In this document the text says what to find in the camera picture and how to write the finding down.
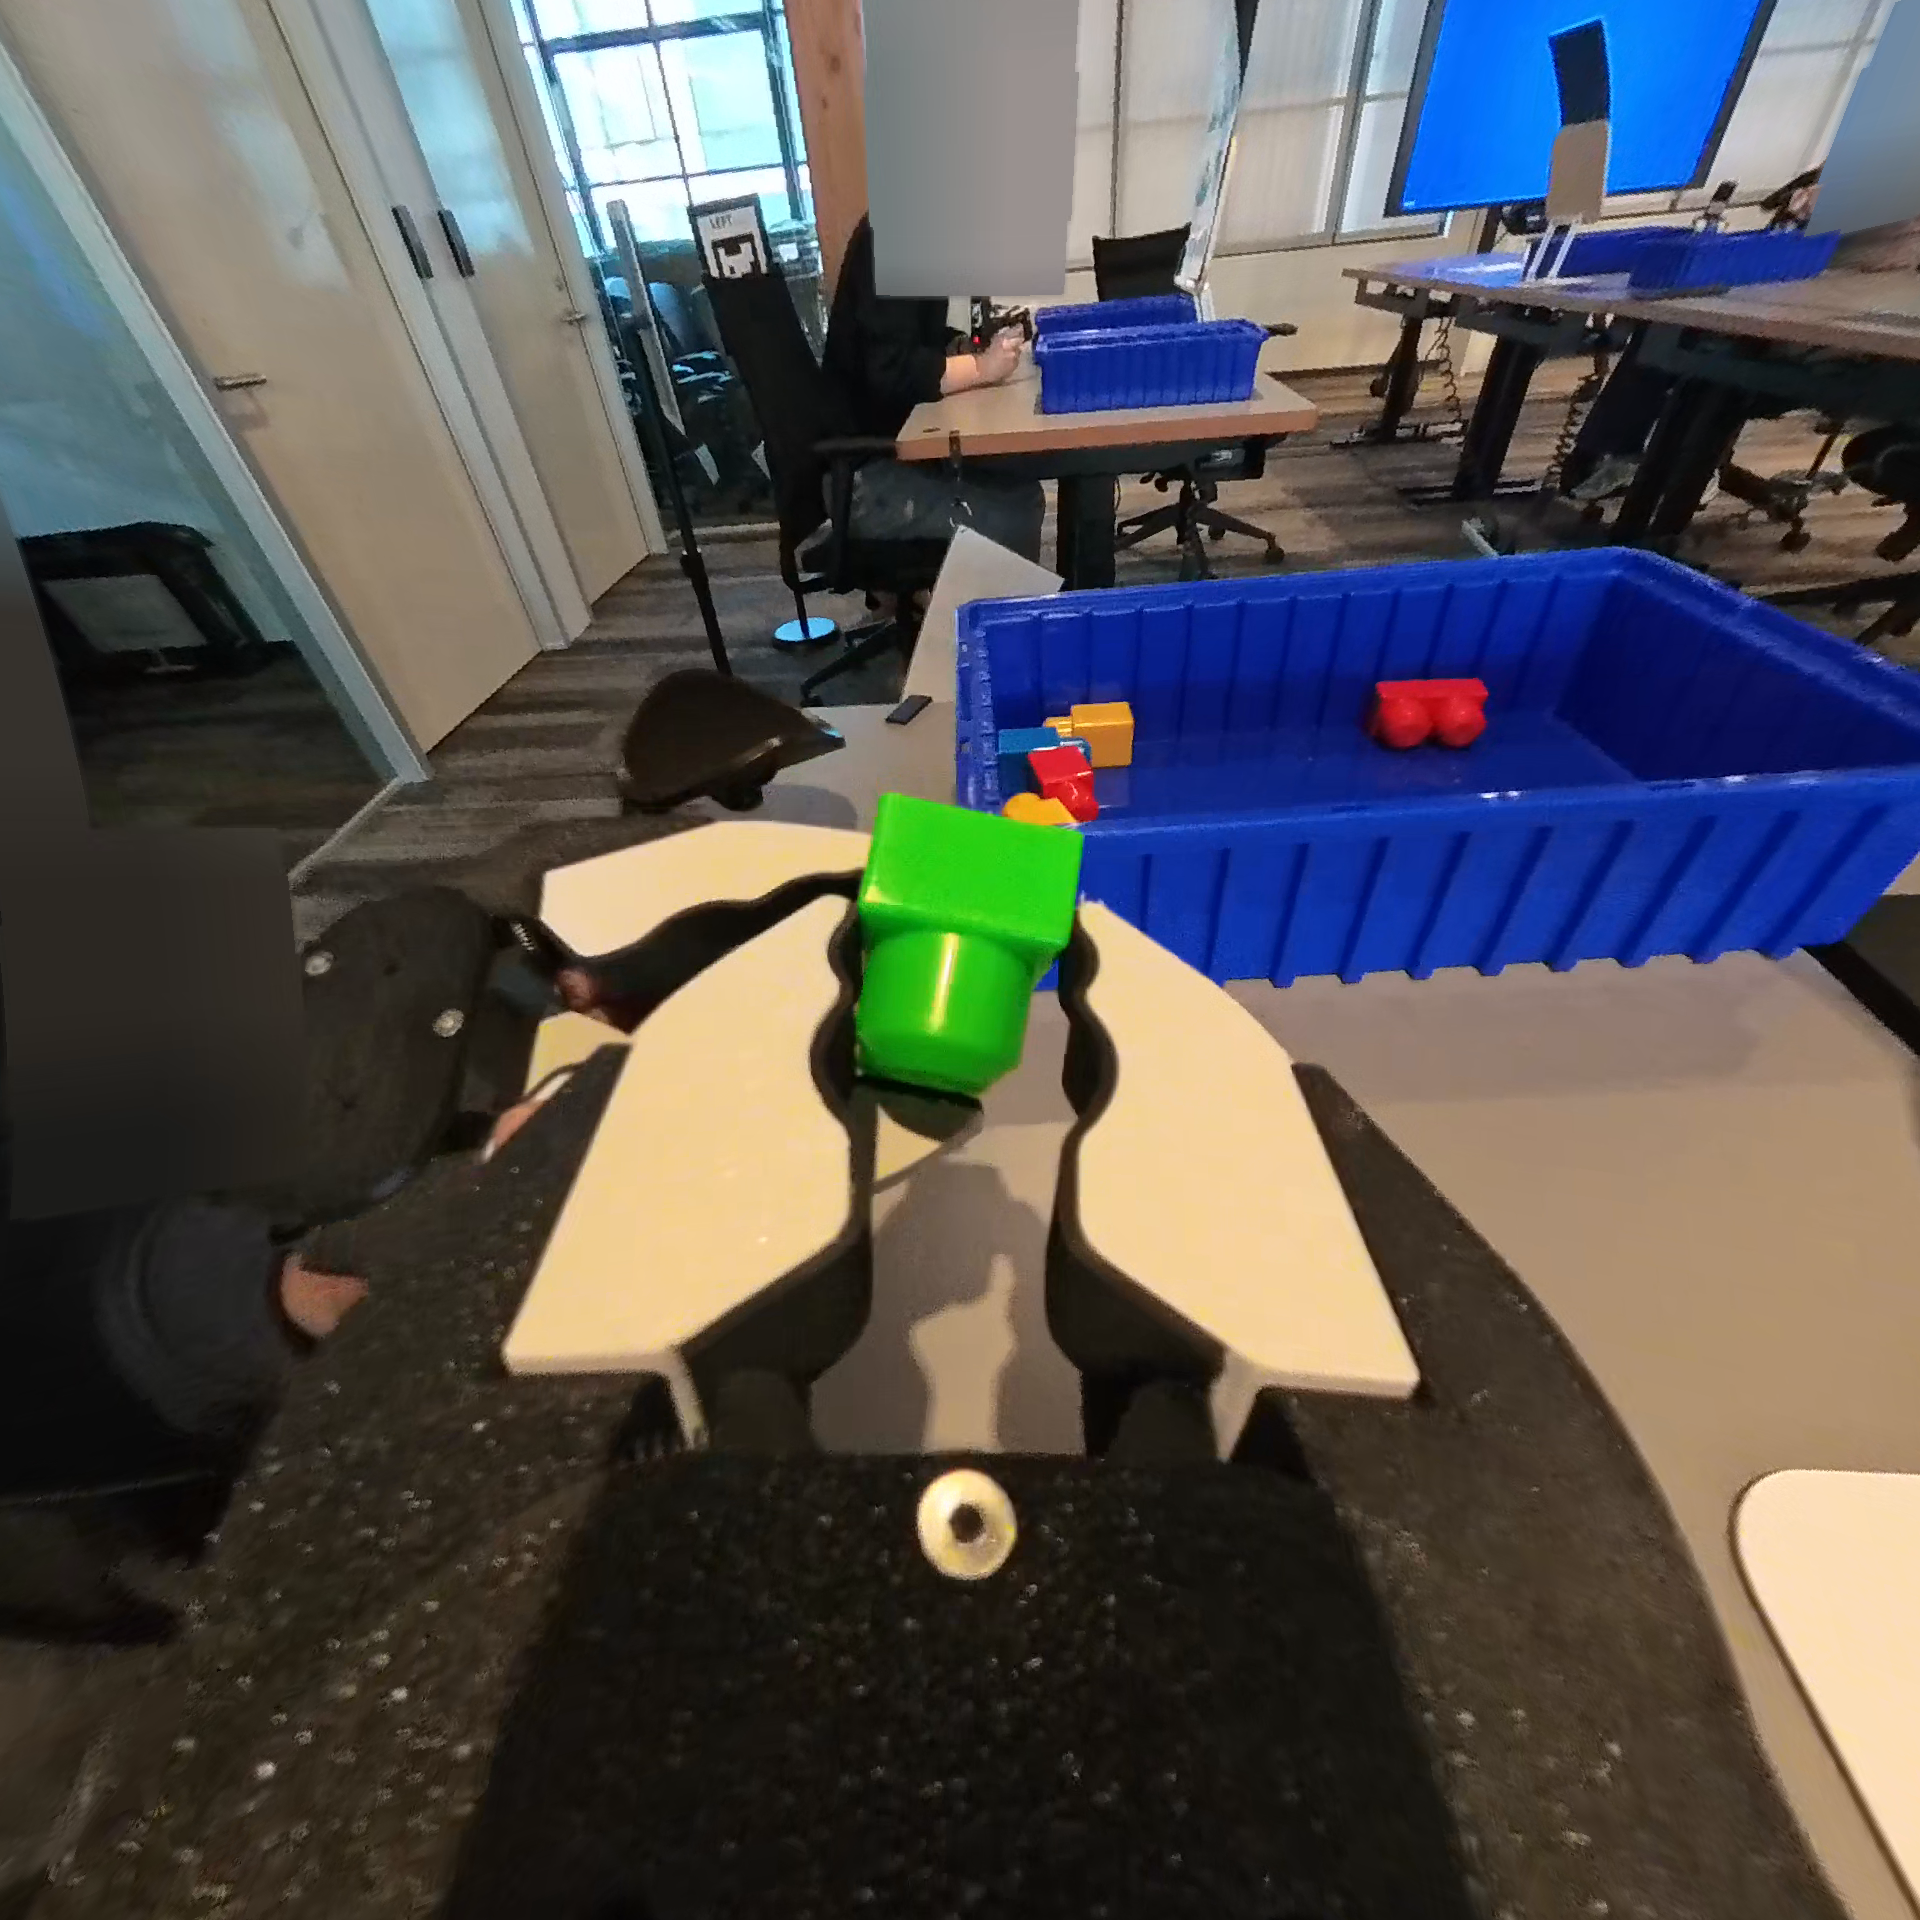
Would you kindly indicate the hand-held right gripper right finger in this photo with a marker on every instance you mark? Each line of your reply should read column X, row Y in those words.
column 1228, row 1184

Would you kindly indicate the black office chair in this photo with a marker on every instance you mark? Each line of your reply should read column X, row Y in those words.
column 756, row 390
column 1139, row 260
column 1845, row 481
column 719, row 735

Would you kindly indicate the black pole stand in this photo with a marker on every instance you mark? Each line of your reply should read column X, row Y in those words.
column 805, row 634

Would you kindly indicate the red two-stud block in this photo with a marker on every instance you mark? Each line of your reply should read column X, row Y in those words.
column 1424, row 713

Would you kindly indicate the pile of assorted toy blocks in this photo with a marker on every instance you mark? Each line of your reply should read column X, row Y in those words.
column 1102, row 735

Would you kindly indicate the wooden office desk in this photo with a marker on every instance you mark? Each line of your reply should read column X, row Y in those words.
column 1727, row 316
column 1108, row 429

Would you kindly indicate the person's left forearm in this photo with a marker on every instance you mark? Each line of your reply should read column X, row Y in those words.
column 152, row 1319

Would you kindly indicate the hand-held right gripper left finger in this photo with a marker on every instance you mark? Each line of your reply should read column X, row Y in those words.
column 706, row 1184

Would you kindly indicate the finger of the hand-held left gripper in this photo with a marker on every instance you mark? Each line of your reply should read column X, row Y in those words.
column 689, row 872

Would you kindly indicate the person's left hand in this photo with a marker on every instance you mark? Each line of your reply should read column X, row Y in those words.
column 321, row 1297

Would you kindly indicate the computer monitor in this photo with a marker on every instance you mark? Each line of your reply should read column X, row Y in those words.
column 1500, row 104

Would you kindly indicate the white double door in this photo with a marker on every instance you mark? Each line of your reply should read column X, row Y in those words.
column 450, row 373

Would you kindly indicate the green two-stud block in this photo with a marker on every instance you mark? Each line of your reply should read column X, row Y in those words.
column 958, row 902

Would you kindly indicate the printed marker sign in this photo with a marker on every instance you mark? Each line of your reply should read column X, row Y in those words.
column 734, row 238

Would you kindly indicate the blue ribbed plastic bin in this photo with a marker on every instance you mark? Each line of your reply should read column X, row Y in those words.
column 1155, row 368
column 1695, row 258
column 1500, row 884
column 1108, row 314

